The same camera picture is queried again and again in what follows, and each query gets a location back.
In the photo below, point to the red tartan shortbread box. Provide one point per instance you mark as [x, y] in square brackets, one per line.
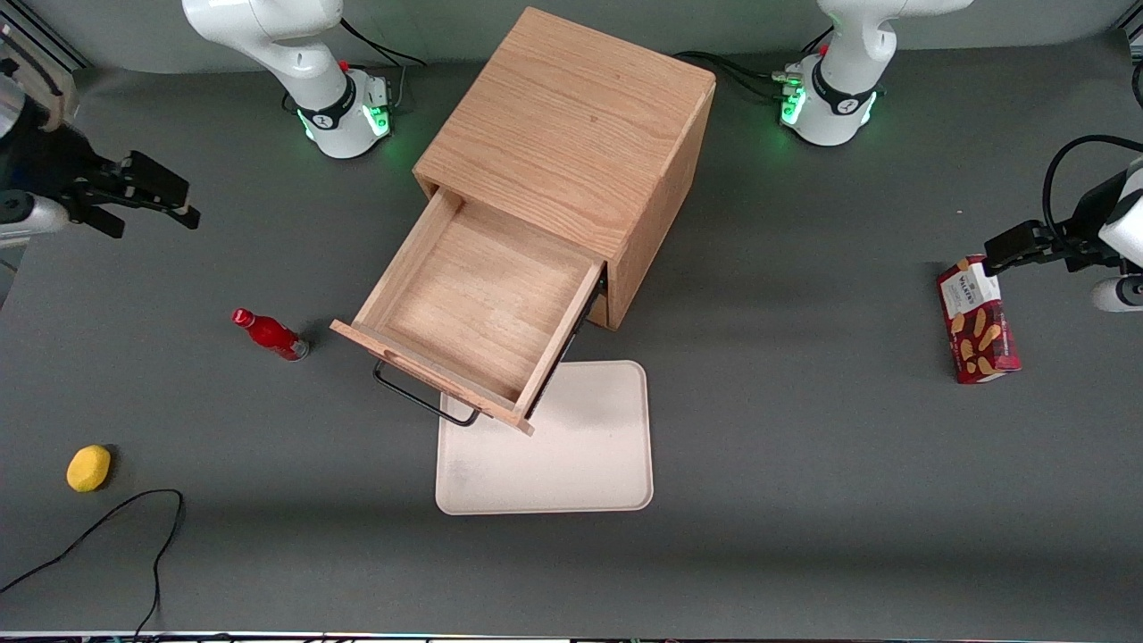
[978, 330]

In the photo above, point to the dark aluminium frame rail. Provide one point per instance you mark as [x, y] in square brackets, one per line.
[62, 49]

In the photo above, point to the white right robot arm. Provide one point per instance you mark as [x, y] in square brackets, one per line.
[295, 54]

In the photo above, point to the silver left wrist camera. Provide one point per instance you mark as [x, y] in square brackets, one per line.
[1116, 295]

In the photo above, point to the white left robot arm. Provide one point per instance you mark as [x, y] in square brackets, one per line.
[848, 45]

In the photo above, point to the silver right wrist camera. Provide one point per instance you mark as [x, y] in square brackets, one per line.
[31, 214]

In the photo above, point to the red bottle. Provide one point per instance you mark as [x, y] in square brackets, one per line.
[272, 335]

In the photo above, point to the yellow lemon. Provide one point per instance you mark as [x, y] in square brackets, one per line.
[88, 469]

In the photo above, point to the cream rectangular tray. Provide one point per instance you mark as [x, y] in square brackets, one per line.
[580, 446]

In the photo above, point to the oak wooden drawer cabinet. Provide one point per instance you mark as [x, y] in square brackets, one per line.
[571, 116]

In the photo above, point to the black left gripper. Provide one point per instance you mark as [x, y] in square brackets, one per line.
[1087, 222]

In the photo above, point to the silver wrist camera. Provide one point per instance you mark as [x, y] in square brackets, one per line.
[1116, 295]
[31, 214]

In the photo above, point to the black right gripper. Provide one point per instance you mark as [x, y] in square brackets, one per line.
[43, 166]

